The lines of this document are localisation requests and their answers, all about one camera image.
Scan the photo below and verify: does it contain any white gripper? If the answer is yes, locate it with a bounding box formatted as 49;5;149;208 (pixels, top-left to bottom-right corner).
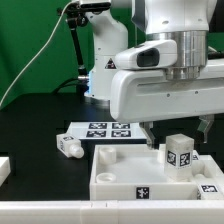
110;59;224;148

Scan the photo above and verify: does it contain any white square tabletop part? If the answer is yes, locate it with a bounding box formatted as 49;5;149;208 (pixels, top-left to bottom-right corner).
88;143;224;201

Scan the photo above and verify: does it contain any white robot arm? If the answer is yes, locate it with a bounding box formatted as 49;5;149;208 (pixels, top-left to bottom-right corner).
71;0;224;146

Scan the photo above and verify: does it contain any white right fence wall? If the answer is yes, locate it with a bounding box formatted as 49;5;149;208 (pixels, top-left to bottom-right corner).
199;155;224;178

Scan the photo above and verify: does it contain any white fence wall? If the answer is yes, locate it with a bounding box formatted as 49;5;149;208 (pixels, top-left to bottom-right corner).
0;200;224;224
199;155;224;178
0;157;11;186

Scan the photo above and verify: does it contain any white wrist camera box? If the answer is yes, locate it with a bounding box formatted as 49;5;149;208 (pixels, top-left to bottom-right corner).
115;40;177;70

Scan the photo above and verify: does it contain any white marker base plate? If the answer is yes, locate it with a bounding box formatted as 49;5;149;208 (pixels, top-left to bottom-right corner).
67;122;145;140

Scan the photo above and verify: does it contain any white front fence wall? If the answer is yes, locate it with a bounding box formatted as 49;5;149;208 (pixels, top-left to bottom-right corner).
0;200;224;224

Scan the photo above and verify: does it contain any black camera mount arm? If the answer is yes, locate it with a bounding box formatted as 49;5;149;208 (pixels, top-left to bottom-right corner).
56;3;111;83

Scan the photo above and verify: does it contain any white cable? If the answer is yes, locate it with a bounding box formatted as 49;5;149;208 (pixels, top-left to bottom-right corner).
0;1;73;108

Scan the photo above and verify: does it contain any white left fence wall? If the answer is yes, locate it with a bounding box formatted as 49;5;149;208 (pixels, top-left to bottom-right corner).
0;157;11;186

